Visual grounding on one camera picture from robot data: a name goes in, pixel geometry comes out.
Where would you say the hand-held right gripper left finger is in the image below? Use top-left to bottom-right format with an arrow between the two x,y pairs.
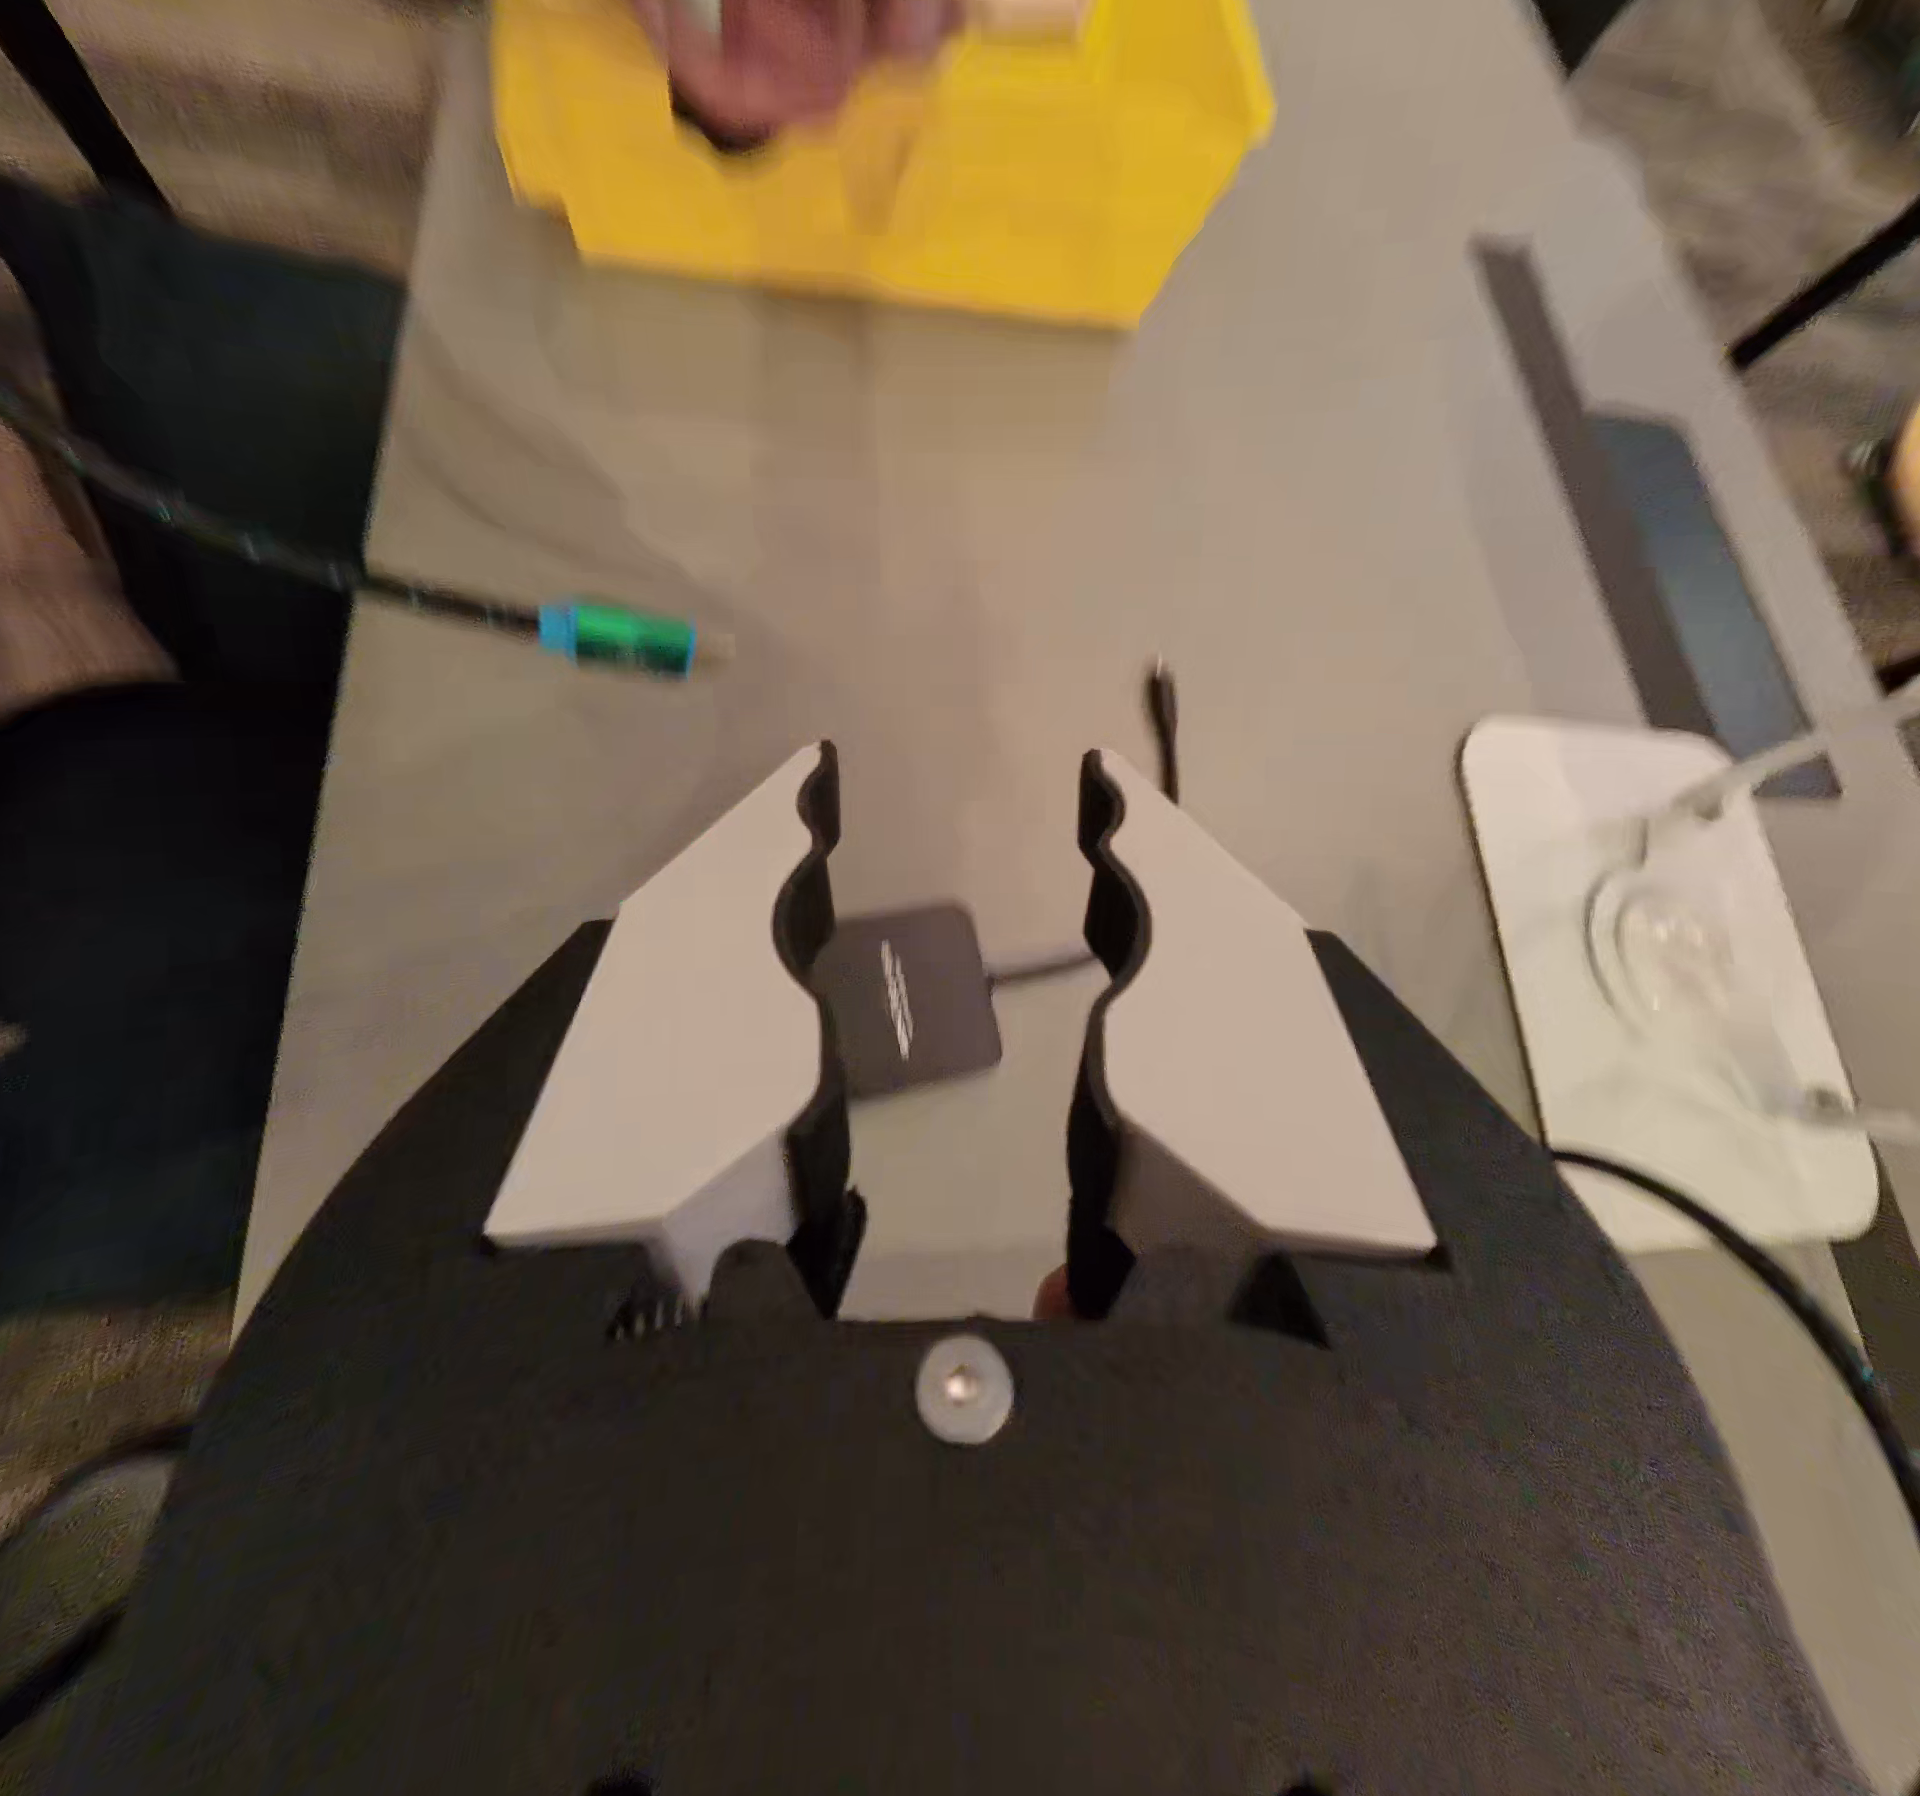
487,747 -> 860,1313

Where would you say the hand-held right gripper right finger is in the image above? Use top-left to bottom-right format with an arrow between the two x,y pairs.
1075,753 -> 1442,1313

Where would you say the yellow plastic bin stack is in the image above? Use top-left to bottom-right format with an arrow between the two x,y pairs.
490,0 -> 1277,331

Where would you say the braided black hdmi cable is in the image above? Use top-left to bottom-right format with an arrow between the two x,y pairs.
0,0 -> 1097,682

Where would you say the person's left hand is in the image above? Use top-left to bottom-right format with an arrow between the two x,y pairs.
361,0 -> 963,147

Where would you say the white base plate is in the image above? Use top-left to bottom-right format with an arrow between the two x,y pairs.
1463,717 -> 1880,1257

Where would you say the thin black cable green connector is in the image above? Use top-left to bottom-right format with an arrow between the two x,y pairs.
1548,1148 -> 1920,1533

